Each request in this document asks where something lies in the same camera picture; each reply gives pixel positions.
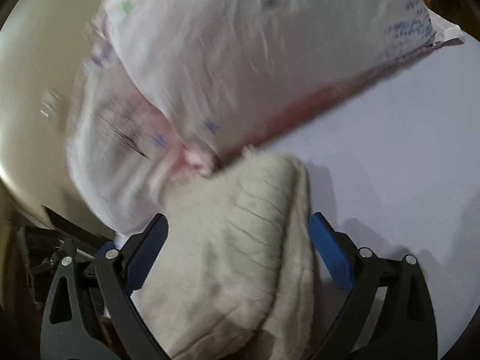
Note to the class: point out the lavender bed sheet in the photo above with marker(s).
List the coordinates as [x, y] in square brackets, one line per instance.
[396, 168]

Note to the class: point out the white wall switch plate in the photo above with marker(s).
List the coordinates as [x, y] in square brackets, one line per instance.
[52, 105]

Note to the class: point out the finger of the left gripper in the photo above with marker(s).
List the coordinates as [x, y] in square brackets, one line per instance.
[110, 245]

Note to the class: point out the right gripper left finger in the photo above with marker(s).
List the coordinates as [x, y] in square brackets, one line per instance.
[89, 313]

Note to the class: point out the beige cable knit sweater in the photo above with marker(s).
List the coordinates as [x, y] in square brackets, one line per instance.
[234, 279]

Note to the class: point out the pink floral pillow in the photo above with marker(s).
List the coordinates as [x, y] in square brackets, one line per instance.
[228, 72]

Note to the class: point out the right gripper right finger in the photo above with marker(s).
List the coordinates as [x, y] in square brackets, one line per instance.
[388, 312]

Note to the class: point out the pink tree print pillow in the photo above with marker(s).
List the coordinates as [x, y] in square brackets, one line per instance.
[127, 142]

